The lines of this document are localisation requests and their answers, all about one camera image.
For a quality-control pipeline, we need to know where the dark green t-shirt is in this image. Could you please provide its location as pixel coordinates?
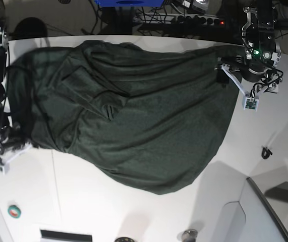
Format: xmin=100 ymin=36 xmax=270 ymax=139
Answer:
xmin=8 ymin=40 xmax=243 ymax=195

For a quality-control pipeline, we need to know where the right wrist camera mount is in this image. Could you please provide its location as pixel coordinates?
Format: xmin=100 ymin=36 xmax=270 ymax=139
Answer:
xmin=0 ymin=143 xmax=32 ymax=174

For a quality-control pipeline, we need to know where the black power strip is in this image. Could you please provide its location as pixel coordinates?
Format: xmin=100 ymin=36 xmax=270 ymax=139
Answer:
xmin=133 ymin=13 xmax=226 ymax=27

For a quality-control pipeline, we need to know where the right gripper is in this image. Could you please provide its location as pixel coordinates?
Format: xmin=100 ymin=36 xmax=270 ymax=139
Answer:
xmin=0 ymin=123 xmax=31 ymax=155

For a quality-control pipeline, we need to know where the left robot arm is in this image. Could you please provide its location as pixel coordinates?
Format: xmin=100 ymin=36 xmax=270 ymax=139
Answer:
xmin=221 ymin=1 xmax=283 ymax=87

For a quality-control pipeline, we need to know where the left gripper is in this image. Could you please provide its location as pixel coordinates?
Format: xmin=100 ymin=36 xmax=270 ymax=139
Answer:
xmin=219 ymin=55 xmax=283 ymax=87

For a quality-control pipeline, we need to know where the dark round stool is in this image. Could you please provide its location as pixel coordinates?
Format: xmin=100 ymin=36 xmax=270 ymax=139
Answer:
xmin=12 ymin=17 xmax=48 ymax=40

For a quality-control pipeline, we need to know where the black round dial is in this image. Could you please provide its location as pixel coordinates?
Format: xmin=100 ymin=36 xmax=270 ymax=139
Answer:
xmin=114 ymin=237 xmax=135 ymax=242

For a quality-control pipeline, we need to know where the small black clip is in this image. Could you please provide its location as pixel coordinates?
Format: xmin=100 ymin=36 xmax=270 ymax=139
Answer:
xmin=261 ymin=146 xmax=273 ymax=160

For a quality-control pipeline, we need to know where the blue box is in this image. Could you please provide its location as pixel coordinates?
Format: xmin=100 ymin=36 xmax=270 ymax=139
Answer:
xmin=95 ymin=0 xmax=164 ymax=7

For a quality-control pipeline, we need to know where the round metal knob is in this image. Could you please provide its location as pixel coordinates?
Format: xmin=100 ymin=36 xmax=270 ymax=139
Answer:
xmin=181 ymin=229 xmax=198 ymax=242

